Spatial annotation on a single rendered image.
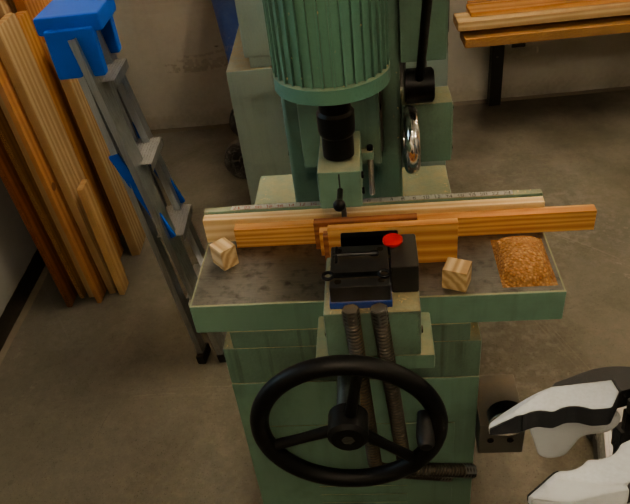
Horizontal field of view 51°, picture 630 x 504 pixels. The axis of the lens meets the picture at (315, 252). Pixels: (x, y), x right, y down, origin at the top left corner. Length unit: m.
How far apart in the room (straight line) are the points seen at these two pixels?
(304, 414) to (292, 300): 0.28
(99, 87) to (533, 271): 1.16
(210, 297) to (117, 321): 1.46
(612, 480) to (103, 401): 1.98
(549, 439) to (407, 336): 0.50
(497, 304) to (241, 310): 0.41
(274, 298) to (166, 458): 1.07
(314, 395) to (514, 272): 0.42
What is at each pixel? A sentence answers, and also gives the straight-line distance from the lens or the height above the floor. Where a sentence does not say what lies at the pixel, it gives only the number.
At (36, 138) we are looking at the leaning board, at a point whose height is 0.68.
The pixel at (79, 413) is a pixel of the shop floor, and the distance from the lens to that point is 2.30.
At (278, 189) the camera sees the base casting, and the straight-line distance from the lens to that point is 1.54.
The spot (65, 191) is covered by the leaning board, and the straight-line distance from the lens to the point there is 2.45.
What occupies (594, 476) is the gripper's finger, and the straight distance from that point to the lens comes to 0.45.
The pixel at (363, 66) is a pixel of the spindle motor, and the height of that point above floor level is 1.25.
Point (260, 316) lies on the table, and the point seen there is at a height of 0.87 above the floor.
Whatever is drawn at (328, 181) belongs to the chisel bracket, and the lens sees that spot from 1.06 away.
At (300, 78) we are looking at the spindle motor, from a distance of 0.95.
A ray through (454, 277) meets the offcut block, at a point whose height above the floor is 0.93.
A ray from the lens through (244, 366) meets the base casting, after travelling 1.19.
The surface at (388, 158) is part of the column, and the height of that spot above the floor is 0.96.
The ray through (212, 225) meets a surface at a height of 0.94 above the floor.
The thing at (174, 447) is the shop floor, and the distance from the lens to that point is 2.09.
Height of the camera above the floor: 1.61
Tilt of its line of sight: 37 degrees down
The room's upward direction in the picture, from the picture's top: 7 degrees counter-clockwise
